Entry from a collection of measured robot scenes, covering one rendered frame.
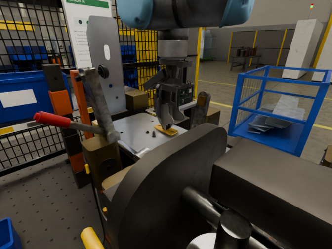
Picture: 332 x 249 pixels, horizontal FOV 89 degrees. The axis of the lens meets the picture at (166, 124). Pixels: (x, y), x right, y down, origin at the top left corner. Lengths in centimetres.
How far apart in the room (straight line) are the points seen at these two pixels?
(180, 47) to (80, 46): 61
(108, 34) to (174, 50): 32
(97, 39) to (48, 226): 65
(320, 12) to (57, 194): 1434
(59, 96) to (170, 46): 41
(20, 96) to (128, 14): 49
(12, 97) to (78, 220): 46
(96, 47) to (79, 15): 31
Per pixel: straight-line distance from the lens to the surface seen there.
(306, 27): 810
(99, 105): 38
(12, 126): 72
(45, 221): 80
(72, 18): 96
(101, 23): 69
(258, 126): 253
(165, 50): 44
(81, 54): 95
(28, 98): 73
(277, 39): 1226
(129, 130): 57
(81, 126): 39
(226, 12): 29
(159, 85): 48
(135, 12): 34
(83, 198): 81
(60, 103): 67
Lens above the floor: 126
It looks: 25 degrees down
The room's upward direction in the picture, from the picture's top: straight up
